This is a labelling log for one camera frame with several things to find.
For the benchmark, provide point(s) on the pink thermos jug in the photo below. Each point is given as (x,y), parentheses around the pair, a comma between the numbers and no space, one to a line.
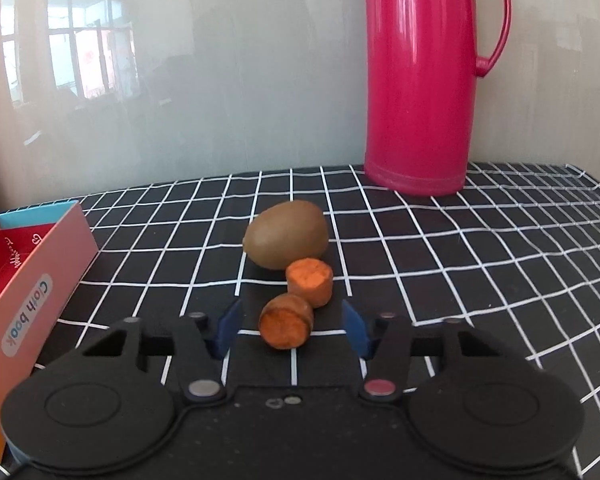
(415,85)

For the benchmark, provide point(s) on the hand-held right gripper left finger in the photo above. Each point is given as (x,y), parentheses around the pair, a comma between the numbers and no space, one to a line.
(227,331)

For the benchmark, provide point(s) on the red cardboard box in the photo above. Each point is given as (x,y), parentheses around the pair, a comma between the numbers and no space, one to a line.
(35,280)

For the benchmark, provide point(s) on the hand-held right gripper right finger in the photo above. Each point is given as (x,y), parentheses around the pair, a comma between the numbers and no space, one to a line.
(355,330)

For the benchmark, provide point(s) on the black white checked tablecloth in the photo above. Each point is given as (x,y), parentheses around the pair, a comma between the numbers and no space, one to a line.
(455,270)

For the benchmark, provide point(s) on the brown kiwi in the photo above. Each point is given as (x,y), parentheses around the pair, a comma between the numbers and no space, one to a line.
(285,235)

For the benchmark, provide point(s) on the orange carrot piece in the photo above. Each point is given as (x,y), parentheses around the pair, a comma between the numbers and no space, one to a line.
(310,280)
(284,322)

